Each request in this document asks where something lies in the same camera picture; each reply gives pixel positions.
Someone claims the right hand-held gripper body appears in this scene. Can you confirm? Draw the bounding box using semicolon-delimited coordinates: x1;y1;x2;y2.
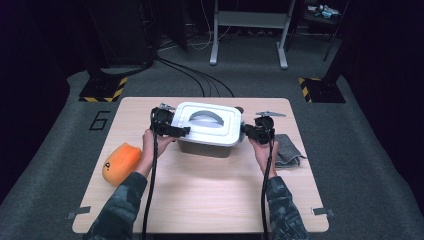
254;111;287;145

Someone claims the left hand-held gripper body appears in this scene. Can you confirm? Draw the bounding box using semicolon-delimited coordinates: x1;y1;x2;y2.
149;103;176;136

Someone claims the clear plastic storage box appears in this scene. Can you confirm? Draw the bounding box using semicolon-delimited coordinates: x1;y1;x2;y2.
176;123;247;159

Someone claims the grey towel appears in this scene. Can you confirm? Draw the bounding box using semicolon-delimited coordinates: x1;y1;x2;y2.
273;133;308;169

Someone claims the white lid with grey handle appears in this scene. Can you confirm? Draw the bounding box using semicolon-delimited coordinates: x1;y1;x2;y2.
171;101;244;148

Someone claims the orange plush toy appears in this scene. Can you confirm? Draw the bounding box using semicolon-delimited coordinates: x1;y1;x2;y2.
101;142;143;188

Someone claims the person's right hand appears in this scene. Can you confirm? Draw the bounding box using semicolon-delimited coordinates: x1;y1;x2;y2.
249;138;279;169

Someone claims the person's left hand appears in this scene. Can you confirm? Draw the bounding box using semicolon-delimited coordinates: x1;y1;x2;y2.
142;129;178;166

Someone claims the black tape floor mark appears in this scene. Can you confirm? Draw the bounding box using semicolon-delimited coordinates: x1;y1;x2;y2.
89;110;111;132

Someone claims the black stand with striped base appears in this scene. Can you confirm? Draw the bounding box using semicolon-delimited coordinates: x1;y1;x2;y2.
298;56;347;104
78;63;129;103

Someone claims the black equipment cabinet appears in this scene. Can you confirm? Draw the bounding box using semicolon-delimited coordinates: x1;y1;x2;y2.
83;0;158;68

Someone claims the dark shelf rack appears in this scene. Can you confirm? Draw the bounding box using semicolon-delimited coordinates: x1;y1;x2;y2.
301;0;348;38

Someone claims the white and blue clutter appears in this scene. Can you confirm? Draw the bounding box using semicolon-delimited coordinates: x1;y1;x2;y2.
306;3;340;19

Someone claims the dark curtain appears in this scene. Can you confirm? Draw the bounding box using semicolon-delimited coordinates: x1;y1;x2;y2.
343;0;424;214
0;0;84;194

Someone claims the black floor cable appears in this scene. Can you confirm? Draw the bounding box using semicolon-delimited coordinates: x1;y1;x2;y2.
159;58;235;98
156;58;206;97
159;58;221;98

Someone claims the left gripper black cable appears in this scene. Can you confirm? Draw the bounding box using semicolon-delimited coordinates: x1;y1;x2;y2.
141;129;160;240

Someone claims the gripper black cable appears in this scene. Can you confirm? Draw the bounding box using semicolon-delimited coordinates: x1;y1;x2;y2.
141;129;160;240
260;124;276;240

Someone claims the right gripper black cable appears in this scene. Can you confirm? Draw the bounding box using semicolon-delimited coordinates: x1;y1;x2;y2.
260;124;276;240

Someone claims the white metal desk frame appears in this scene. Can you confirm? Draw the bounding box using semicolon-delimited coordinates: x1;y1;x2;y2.
209;0;297;70

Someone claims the white cable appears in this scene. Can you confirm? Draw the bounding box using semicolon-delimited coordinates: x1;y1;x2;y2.
186;0;232;52

